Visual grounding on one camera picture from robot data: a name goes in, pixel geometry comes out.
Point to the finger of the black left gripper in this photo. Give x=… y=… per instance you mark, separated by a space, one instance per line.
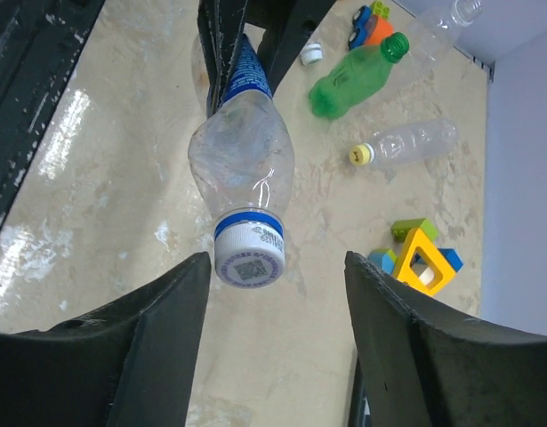
x=288 y=26
x=220 y=26

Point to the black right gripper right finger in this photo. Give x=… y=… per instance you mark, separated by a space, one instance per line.
x=422 y=363

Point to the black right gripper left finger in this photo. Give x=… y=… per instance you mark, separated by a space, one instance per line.
x=131 y=362

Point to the Pocari Sweat white cap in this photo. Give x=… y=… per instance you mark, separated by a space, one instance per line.
x=311 y=54

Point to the green plastic bottle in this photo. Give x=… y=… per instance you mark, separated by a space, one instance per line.
x=363 y=72

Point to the Pepsi label clear bottle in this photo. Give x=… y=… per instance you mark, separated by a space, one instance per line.
x=242 y=157

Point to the white QR code cap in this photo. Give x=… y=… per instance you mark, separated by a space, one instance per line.
x=249 y=248

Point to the clear bottle far left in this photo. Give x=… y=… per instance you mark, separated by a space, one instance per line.
x=433 y=33

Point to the clear bottle yellow cap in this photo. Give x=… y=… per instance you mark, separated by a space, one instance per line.
x=406 y=144

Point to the orange blue toy car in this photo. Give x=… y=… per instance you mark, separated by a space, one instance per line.
x=370 y=25

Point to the teal green toy block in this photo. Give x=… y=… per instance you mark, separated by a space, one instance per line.
x=384 y=258

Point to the blue toy block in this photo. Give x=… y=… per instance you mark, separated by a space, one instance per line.
x=452 y=257

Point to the yellow triangle toy block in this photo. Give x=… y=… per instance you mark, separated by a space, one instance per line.
x=421 y=265

